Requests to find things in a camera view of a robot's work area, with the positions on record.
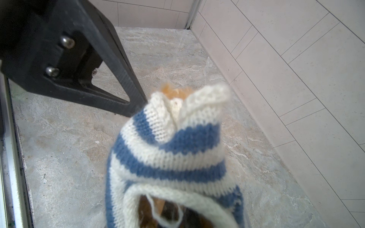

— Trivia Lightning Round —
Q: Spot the aluminium mounting rail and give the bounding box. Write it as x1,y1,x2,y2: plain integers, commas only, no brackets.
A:
1,73,34,228

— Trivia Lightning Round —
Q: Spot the right aluminium corner post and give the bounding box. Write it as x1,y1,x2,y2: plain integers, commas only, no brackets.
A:
184,0,202,29

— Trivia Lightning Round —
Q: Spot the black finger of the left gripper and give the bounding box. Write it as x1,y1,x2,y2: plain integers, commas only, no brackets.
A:
1,1,147,117

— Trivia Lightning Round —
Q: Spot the blue white striped knit sweater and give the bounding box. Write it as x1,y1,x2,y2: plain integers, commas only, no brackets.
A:
105,83,251,228

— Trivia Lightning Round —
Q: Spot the brown teddy bear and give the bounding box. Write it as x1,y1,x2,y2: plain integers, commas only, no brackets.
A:
139,83,213,228

